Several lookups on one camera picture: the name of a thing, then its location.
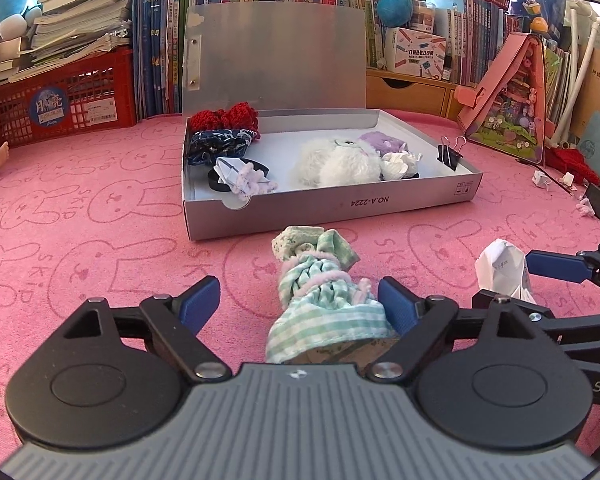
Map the white paper piece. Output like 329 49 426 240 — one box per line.
475 238 535 304

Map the green checked doll dress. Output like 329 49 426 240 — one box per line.
265 226 398 366

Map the small black cap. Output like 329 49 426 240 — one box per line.
206 157 272 194

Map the white striped paper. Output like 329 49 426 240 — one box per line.
213 156 280 203

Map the white tissue ball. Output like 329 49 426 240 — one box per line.
381 151 422 181

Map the blue floral fabric pouch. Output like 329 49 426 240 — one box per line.
186 129 260 166

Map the white fluffy plush toy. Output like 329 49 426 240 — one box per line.
294 138 382 188

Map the purple fluffy plush toy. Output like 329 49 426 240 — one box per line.
360 130 407 156

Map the red knitted item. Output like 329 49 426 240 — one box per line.
186 102 259 133

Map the small white paper cube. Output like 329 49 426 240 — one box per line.
532 170 552 190

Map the black binder clip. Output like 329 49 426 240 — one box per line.
437 136 467 171

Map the pink triangular toy house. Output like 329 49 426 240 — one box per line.
454 32 553 164

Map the wooden drawer organizer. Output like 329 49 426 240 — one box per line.
366 68 462 120

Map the red plastic basket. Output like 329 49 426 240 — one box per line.
0 48 136 148

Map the white label printer box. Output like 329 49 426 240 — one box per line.
386 27 446 80

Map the row of upright books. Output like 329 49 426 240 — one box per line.
195 0 513 86

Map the grey cardboard box with lid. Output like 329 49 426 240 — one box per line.
182 1 482 240

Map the stack of books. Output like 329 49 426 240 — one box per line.
0 0 132 84

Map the row of blue books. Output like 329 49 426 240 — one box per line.
131 0 189 119

